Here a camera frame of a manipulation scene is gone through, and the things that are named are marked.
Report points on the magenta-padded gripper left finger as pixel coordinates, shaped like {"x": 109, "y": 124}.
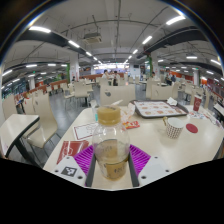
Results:
{"x": 83, "y": 160}

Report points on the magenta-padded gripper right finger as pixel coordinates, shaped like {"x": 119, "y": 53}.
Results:
{"x": 140, "y": 158}

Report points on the clear bottle with yellow drink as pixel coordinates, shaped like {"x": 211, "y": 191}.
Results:
{"x": 111, "y": 143}

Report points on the red paper packet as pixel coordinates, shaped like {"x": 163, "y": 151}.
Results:
{"x": 71, "y": 150}

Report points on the red ketchup packet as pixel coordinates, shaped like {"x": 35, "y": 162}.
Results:
{"x": 131, "y": 125}

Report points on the small blue sanitizer bottle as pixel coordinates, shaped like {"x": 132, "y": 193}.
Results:
{"x": 94, "y": 112}

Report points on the dark tray with paper liner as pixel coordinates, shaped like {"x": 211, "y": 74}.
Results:
{"x": 158, "y": 108}

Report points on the flat round red coaster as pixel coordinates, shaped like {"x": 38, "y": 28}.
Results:
{"x": 191, "y": 128}

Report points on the white paper napkin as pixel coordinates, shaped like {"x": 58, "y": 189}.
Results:
{"x": 171, "y": 101}

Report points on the beige chair with oval hole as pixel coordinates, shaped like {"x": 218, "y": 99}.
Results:
{"x": 116, "y": 95}
{"x": 163, "y": 91}

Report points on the group of beige chairs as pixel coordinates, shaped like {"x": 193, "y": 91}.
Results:
{"x": 80, "y": 88}

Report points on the beige side table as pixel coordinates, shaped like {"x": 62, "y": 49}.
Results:
{"x": 16, "y": 126}

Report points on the red paper cup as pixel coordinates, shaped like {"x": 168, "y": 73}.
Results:
{"x": 197, "y": 103}

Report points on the person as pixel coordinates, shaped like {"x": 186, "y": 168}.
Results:
{"x": 106, "y": 74}
{"x": 115, "y": 77}

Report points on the ceiling air conditioner unit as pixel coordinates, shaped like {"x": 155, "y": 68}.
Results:
{"x": 92, "y": 38}

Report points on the ceiling lights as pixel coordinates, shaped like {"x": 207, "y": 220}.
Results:
{"x": 39, "y": 29}

